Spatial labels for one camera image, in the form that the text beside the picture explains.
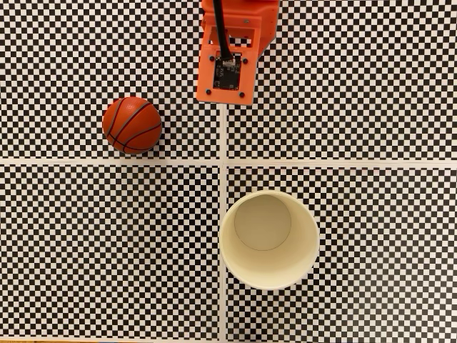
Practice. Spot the small orange basketball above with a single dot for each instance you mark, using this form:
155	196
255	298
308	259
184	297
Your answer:
132	125

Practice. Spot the white paper cup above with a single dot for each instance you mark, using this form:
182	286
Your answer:
267	264

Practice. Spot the orange camera mount with board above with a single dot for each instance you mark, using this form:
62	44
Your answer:
207	78

